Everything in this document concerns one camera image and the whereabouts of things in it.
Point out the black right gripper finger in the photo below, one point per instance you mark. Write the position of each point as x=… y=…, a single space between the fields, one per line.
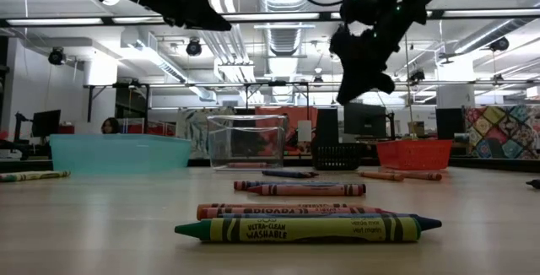
x=358 y=85

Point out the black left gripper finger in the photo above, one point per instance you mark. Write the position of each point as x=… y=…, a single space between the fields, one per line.
x=206 y=17

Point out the yellow crayon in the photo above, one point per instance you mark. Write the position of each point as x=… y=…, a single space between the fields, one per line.
x=34 y=176

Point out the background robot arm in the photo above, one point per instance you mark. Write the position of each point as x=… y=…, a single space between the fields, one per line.
x=19 y=121

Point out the black ceiling spotlight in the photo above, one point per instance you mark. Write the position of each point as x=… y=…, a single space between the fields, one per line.
x=56 y=56
x=193 y=48
x=499 y=44

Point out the black monitor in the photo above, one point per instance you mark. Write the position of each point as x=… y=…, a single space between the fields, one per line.
x=46 y=123
x=449 y=123
x=328 y=125
x=365 y=119

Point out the black overhead beam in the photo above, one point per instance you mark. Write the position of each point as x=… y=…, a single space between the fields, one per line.
x=325 y=15

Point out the thin metal pole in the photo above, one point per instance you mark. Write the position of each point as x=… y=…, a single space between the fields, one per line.
x=412 y=106

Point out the orange cloth panel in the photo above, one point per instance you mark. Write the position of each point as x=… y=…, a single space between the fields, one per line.
x=301 y=114

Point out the cardboard box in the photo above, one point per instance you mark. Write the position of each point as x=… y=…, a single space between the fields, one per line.
x=417 y=128

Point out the black mesh basket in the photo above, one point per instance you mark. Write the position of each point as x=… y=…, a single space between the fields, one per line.
x=337 y=157

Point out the red mesh basket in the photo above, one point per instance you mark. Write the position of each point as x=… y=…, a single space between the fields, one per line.
x=413 y=154

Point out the white leaf-pattern cloth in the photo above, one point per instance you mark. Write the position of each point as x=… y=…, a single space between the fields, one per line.
x=192 y=125

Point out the clear plastic bin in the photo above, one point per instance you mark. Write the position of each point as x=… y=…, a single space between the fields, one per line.
x=246 y=140

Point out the person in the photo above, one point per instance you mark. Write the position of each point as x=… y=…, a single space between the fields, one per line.
x=110 y=126

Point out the colourful patchwork quilt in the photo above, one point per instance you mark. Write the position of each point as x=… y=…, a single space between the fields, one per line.
x=498 y=136

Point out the teal plastic bin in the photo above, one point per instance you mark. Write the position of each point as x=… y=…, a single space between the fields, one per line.
x=118 y=154

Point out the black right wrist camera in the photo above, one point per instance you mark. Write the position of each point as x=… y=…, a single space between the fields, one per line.
x=358 y=5

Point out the silver ventilation duct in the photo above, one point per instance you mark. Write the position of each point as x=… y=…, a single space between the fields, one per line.
x=283 y=41

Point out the black background rig frame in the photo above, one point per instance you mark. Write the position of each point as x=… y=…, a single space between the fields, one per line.
x=270 y=83

